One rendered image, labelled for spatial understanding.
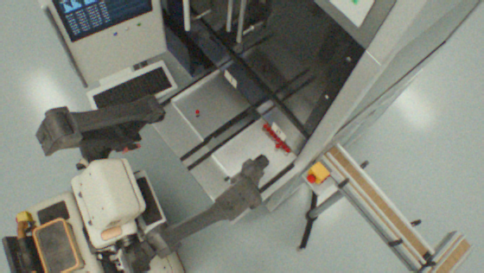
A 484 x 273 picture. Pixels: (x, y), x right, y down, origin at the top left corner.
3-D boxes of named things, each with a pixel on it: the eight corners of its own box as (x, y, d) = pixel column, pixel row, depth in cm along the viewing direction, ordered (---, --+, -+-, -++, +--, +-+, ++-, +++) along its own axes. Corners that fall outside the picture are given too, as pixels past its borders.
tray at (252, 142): (265, 115, 190) (267, 112, 186) (302, 154, 183) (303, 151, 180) (212, 155, 180) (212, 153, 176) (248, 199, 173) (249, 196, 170)
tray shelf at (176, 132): (219, 63, 201) (219, 60, 200) (309, 162, 184) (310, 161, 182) (143, 112, 187) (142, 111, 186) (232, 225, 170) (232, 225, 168)
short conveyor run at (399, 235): (312, 165, 186) (321, 154, 171) (334, 147, 190) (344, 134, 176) (407, 273, 169) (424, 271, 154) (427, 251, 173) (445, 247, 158)
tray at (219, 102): (225, 67, 198) (226, 63, 195) (257, 103, 192) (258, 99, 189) (171, 103, 188) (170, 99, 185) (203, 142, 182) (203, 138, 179)
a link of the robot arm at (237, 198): (222, 189, 101) (244, 219, 101) (246, 168, 112) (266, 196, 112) (139, 238, 128) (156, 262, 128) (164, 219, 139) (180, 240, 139)
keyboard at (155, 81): (162, 66, 205) (161, 64, 202) (172, 86, 200) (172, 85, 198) (92, 97, 195) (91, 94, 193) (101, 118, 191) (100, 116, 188)
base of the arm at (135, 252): (119, 244, 130) (131, 276, 126) (133, 235, 127) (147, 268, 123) (136, 241, 137) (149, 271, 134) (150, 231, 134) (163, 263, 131)
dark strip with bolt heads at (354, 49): (291, 146, 171) (353, 36, 98) (298, 154, 170) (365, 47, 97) (289, 148, 171) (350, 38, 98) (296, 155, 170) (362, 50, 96)
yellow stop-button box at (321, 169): (317, 163, 174) (321, 158, 167) (327, 175, 172) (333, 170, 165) (305, 173, 171) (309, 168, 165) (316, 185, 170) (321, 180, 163)
